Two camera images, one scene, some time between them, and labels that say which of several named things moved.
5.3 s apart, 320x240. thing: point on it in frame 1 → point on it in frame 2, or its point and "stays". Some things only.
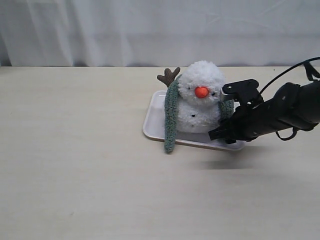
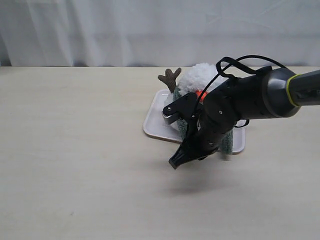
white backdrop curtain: (158, 33) stays
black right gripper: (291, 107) → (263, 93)
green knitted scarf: (171, 112) → (226, 147)
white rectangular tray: (154, 126) stays
